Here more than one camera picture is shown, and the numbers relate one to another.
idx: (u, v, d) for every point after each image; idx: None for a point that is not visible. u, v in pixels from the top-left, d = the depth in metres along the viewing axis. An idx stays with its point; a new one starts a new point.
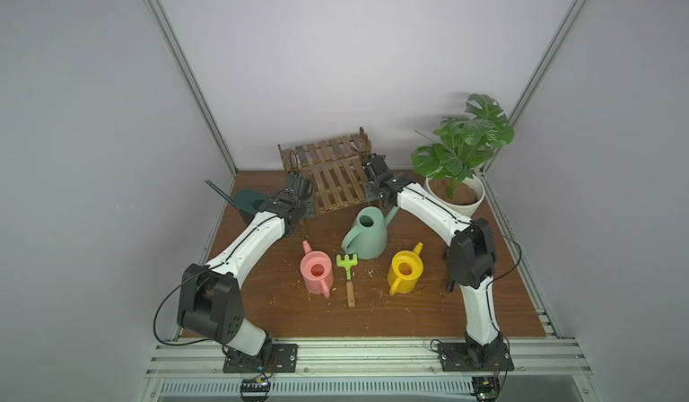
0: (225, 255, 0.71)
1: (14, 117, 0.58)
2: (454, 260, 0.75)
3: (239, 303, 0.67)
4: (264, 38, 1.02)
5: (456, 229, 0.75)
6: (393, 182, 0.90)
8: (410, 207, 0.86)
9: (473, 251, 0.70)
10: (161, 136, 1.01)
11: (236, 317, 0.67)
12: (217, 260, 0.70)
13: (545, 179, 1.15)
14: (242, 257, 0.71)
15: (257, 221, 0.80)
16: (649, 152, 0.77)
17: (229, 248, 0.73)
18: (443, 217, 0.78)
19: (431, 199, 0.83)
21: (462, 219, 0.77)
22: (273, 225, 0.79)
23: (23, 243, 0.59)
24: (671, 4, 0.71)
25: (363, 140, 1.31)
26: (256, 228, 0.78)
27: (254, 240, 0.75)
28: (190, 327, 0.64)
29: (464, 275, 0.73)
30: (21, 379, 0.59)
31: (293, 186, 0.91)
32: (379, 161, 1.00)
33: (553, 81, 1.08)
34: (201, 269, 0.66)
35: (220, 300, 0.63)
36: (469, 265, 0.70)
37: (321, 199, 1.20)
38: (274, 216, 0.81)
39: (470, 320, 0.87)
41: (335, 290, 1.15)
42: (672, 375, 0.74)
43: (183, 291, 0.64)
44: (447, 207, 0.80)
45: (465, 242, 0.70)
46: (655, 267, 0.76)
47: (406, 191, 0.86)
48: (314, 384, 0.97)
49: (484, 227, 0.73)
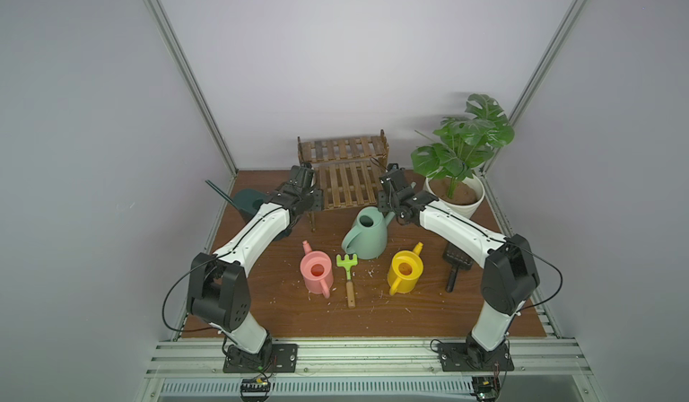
0: (231, 244, 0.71)
1: (15, 117, 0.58)
2: (490, 286, 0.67)
3: (246, 291, 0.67)
4: (264, 39, 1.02)
5: (490, 248, 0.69)
6: (414, 201, 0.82)
8: (433, 226, 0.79)
9: (511, 272, 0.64)
10: (161, 137, 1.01)
11: (243, 304, 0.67)
12: (223, 249, 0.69)
13: (545, 179, 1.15)
14: (248, 247, 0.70)
15: (262, 212, 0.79)
16: (649, 152, 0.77)
17: (235, 238, 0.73)
18: (473, 235, 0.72)
19: (457, 216, 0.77)
21: (494, 237, 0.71)
22: (278, 217, 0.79)
23: (24, 244, 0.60)
24: (671, 4, 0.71)
25: (383, 143, 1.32)
26: (262, 218, 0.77)
27: (259, 231, 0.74)
28: (199, 313, 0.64)
29: (501, 301, 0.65)
30: (20, 379, 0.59)
31: (298, 177, 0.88)
32: (399, 175, 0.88)
33: (553, 81, 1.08)
34: (208, 257, 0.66)
35: (227, 288, 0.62)
36: (509, 288, 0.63)
37: (333, 196, 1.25)
38: (278, 207, 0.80)
39: (480, 327, 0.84)
41: (335, 290, 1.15)
42: (671, 374, 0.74)
43: (191, 278, 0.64)
44: (475, 224, 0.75)
45: (501, 262, 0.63)
46: (656, 267, 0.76)
47: (430, 209, 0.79)
48: (314, 384, 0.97)
49: (520, 244, 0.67)
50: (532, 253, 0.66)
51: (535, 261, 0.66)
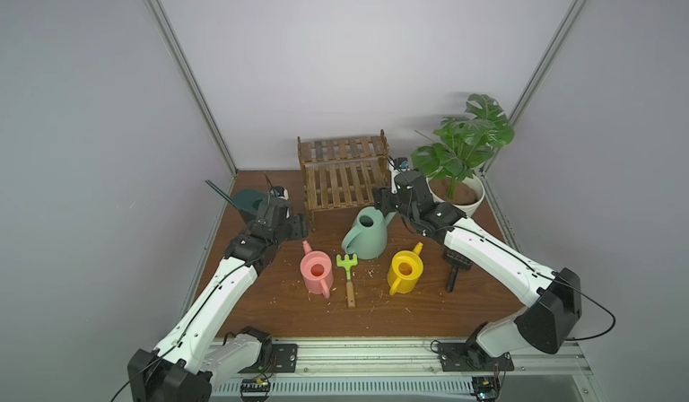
0: (179, 332, 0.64)
1: (17, 117, 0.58)
2: (532, 327, 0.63)
3: (203, 380, 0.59)
4: (264, 39, 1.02)
5: (539, 286, 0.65)
6: (439, 218, 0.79)
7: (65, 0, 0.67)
8: (467, 252, 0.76)
9: (562, 314, 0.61)
10: (161, 137, 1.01)
11: (202, 395, 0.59)
12: (169, 343, 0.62)
13: (545, 179, 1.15)
14: (197, 334, 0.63)
15: (219, 276, 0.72)
16: (649, 152, 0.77)
17: (184, 321, 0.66)
18: (517, 270, 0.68)
19: (492, 242, 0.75)
21: (542, 274, 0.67)
22: (238, 279, 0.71)
23: (25, 244, 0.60)
24: (672, 4, 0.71)
25: (382, 143, 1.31)
26: (218, 285, 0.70)
27: (212, 310, 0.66)
28: None
29: (544, 344, 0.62)
30: (20, 380, 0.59)
31: (266, 216, 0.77)
32: (422, 185, 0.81)
33: (554, 80, 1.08)
34: (150, 355, 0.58)
35: (172, 397, 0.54)
36: (557, 333, 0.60)
37: (333, 196, 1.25)
38: (240, 266, 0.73)
39: (487, 336, 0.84)
41: (335, 290, 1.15)
42: (669, 374, 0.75)
43: (132, 384, 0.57)
44: (518, 256, 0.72)
45: (553, 305, 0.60)
46: (656, 267, 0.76)
47: (460, 230, 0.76)
48: (314, 384, 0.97)
49: (571, 280, 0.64)
50: (580, 291, 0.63)
51: (581, 299, 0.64)
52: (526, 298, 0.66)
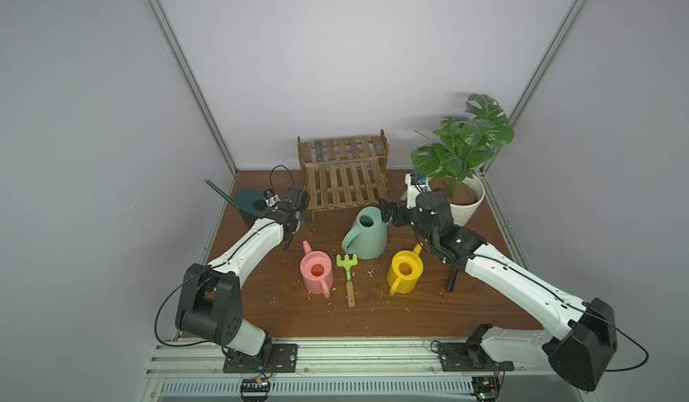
0: (227, 255, 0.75)
1: (15, 117, 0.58)
2: (566, 362, 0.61)
3: (239, 304, 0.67)
4: (265, 38, 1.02)
5: (570, 318, 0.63)
6: (460, 245, 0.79)
7: None
8: (490, 280, 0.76)
9: (597, 347, 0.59)
10: (161, 136, 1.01)
11: (236, 318, 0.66)
12: (219, 260, 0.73)
13: (545, 179, 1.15)
14: (243, 258, 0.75)
15: (256, 226, 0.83)
16: (649, 151, 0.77)
17: (231, 249, 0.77)
18: (545, 300, 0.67)
19: (516, 270, 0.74)
21: (572, 304, 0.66)
22: (272, 231, 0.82)
23: (24, 244, 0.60)
24: (671, 4, 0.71)
25: (382, 143, 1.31)
26: (257, 231, 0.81)
27: (254, 244, 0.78)
28: (189, 327, 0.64)
29: (580, 379, 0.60)
30: (20, 379, 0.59)
31: (292, 196, 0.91)
32: (445, 210, 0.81)
33: (553, 81, 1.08)
34: (203, 268, 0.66)
35: (221, 299, 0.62)
36: (593, 368, 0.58)
37: (333, 196, 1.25)
38: (273, 222, 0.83)
39: (501, 343, 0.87)
41: (335, 290, 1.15)
42: (669, 373, 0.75)
43: (185, 289, 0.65)
44: (545, 285, 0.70)
45: (588, 339, 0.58)
46: (656, 266, 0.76)
47: (483, 258, 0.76)
48: (314, 384, 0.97)
49: (604, 310, 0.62)
50: (615, 324, 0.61)
51: (616, 330, 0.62)
52: (556, 330, 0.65)
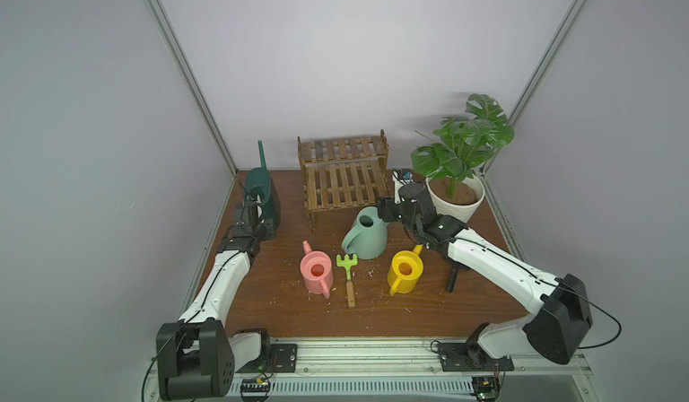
0: (199, 303, 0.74)
1: (17, 116, 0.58)
2: (541, 335, 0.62)
3: (228, 348, 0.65)
4: (265, 39, 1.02)
5: (543, 293, 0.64)
6: (441, 231, 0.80)
7: None
8: (466, 260, 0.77)
9: (568, 319, 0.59)
10: (161, 136, 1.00)
11: (228, 362, 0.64)
12: (192, 310, 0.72)
13: (546, 179, 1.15)
14: (217, 300, 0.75)
15: (220, 262, 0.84)
16: (649, 152, 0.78)
17: (199, 298, 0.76)
18: (518, 276, 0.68)
19: (494, 251, 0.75)
21: (545, 280, 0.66)
22: (238, 264, 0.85)
23: (25, 243, 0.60)
24: (670, 5, 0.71)
25: (382, 143, 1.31)
26: (222, 268, 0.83)
27: (223, 282, 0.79)
28: (178, 392, 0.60)
29: (555, 353, 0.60)
30: (21, 380, 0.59)
31: (242, 217, 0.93)
32: (424, 198, 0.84)
33: (553, 81, 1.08)
34: (176, 327, 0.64)
35: (207, 346, 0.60)
36: (566, 340, 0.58)
37: (333, 196, 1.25)
38: (236, 252, 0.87)
39: (495, 340, 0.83)
41: (335, 290, 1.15)
42: (669, 374, 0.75)
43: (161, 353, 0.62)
44: (520, 265, 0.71)
45: (558, 311, 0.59)
46: (655, 264, 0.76)
47: (462, 240, 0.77)
48: (314, 384, 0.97)
49: (575, 286, 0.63)
50: (588, 300, 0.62)
51: (589, 306, 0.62)
52: (530, 306, 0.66)
